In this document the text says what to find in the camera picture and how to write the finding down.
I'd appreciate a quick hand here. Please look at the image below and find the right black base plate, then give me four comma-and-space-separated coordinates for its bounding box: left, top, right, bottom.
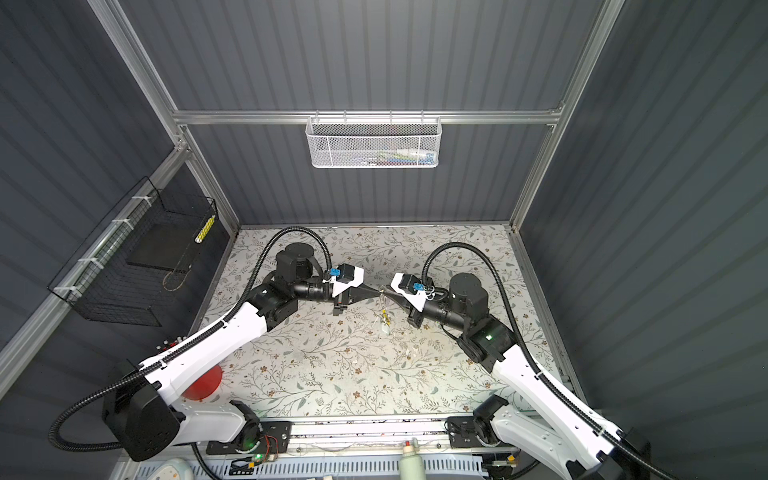
444, 416, 512, 449

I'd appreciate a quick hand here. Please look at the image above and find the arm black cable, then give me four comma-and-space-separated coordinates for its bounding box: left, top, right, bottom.
47, 225, 334, 454
421, 241, 685, 480

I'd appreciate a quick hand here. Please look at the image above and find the large keyring with yellow grip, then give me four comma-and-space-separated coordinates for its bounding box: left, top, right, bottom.
378, 295, 392, 335

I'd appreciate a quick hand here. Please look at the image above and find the white rounded device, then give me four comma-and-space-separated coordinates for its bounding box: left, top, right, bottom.
147, 458, 195, 480

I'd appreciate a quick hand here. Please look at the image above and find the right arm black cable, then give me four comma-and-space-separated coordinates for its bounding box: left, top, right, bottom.
421, 241, 685, 480

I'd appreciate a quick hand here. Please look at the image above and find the red cup with pens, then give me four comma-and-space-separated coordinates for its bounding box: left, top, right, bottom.
157, 339, 224, 402

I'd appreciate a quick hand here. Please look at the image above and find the white bottle with red cap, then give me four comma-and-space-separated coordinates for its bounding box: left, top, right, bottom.
398, 440, 427, 480

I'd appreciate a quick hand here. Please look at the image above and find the white slotted cable duct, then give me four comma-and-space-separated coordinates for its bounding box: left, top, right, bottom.
131, 454, 487, 480

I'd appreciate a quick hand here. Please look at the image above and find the aluminium rail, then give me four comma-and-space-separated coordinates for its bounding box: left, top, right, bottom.
128, 412, 601, 457

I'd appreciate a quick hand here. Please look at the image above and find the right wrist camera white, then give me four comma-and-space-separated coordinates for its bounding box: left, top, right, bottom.
390, 273, 428, 312

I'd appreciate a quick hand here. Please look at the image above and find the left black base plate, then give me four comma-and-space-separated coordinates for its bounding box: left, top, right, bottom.
205, 421, 293, 455

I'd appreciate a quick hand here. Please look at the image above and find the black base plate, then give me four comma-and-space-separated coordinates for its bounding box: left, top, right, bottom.
205, 421, 293, 455
444, 416, 512, 449

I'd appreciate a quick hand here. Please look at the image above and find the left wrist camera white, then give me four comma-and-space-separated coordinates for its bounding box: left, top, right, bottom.
329, 264, 364, 298

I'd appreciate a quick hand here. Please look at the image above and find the yellow green marker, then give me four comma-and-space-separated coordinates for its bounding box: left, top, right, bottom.
194, 214, 216, 244

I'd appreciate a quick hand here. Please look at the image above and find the black wire basket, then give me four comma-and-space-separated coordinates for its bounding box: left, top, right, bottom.
48, 181, 218, 327

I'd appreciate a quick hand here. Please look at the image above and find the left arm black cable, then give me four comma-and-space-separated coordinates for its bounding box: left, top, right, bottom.
47, 225, 334, 454

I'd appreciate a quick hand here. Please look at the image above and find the white wire basket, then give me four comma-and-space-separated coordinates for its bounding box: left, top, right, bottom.
305, 114, 443, 169

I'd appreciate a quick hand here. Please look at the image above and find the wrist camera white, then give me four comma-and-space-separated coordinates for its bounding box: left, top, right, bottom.
329, 264, 364, 298
390, 273, 428, 312

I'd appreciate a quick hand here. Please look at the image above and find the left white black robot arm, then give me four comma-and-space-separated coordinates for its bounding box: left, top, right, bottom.
102, 243, 379, 462

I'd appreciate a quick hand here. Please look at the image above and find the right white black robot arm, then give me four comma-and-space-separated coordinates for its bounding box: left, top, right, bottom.
385, 273, 651, 479

